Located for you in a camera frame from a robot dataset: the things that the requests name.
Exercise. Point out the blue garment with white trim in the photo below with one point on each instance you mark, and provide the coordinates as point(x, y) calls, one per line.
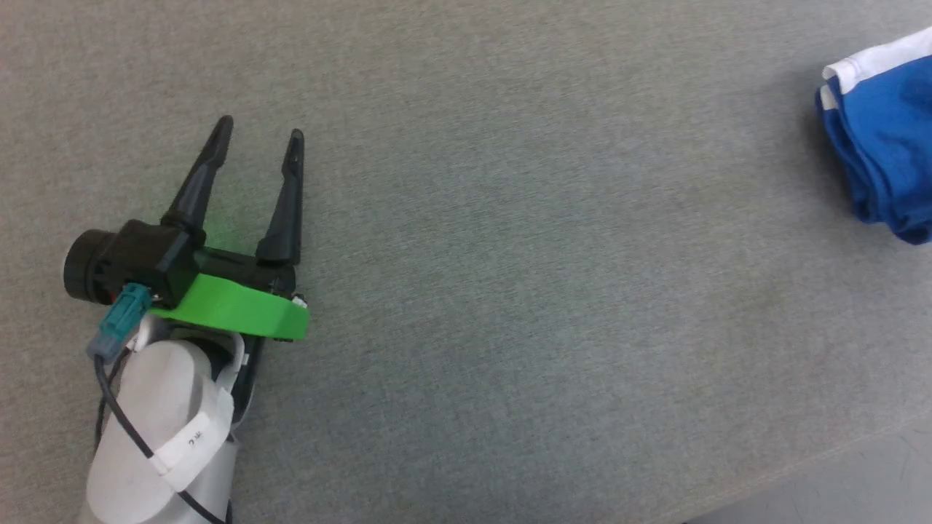
point(888, 138)

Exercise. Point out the grey fabric sofa cushion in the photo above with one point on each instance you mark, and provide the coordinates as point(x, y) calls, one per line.
point(510, 255)

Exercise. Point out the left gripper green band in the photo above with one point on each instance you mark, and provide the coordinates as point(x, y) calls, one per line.
point(233, 306)

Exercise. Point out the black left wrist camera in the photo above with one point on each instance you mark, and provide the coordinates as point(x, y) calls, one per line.
point(124, 262)

